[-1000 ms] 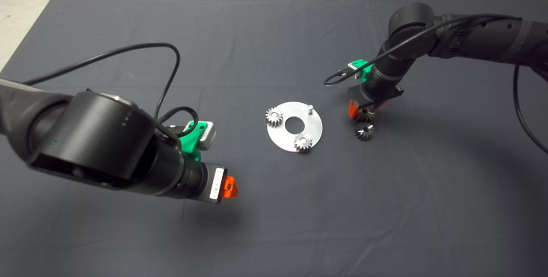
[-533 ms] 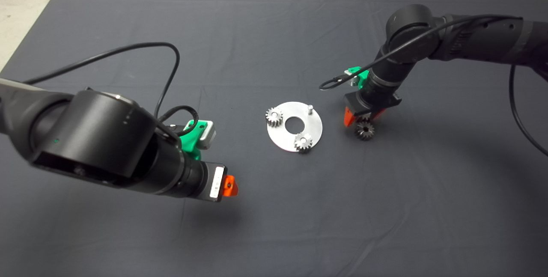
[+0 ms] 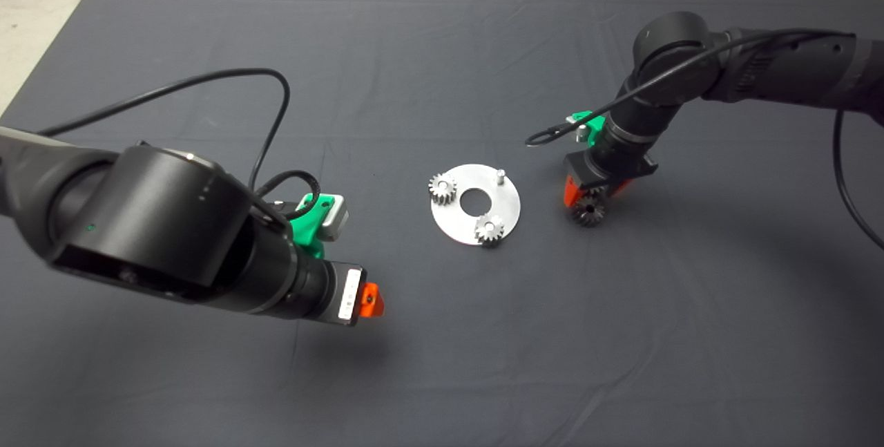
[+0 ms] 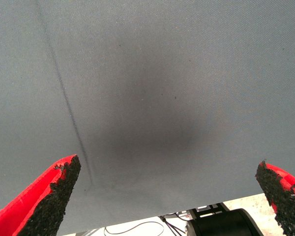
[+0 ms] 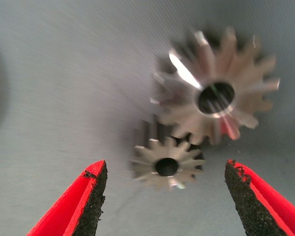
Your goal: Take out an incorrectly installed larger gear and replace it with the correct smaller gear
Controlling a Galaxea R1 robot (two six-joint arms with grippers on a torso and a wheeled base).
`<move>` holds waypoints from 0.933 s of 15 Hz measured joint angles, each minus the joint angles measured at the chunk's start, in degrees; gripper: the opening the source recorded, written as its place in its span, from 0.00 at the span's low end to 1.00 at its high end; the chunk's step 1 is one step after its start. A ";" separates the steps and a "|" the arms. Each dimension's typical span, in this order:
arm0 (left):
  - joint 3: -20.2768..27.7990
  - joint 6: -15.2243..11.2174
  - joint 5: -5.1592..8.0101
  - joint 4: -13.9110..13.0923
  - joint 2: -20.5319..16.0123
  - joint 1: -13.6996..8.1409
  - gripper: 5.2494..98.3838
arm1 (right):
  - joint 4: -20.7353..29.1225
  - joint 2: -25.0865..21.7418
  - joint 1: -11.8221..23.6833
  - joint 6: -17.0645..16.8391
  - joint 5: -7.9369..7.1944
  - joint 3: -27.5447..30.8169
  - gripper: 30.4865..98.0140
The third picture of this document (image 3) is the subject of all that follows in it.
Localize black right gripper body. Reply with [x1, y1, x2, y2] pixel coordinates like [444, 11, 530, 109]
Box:
[565, 146, 659, 192]

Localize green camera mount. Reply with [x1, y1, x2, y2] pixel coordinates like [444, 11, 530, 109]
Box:
[566, 111, 607, 147]
[289, 193, 337, 259]

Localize silver left camera box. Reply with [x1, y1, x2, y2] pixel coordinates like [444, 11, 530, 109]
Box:
[321, 195, 349, 242]

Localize green left camera mount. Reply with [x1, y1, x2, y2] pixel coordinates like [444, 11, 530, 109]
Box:
[289, 193, 337, 259]

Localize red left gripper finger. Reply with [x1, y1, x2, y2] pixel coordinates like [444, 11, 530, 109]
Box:
[359, 282, 385, 318]

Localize round metal plate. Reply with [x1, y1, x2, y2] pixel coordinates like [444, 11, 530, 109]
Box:
[430, 164, 522, 247]

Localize green right camera mount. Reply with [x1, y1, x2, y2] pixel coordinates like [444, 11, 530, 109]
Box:
[566, 111, 607, 147]

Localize small silver steel gear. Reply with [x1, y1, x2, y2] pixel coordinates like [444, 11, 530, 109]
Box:
[474, 213, 506, 247]
[428, 173, 458, 205]

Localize black left camera cable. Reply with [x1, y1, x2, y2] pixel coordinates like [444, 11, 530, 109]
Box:
[38, 68, 322, 220]

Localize dark grey table cloth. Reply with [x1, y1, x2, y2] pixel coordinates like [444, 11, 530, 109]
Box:
[0, 0, 884, 447]

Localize dark steel gear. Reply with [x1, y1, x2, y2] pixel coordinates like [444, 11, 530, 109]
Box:
[571, 191, 607, 228]

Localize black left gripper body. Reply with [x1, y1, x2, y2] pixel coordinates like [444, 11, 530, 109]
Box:
[321, 260, 367, 327]

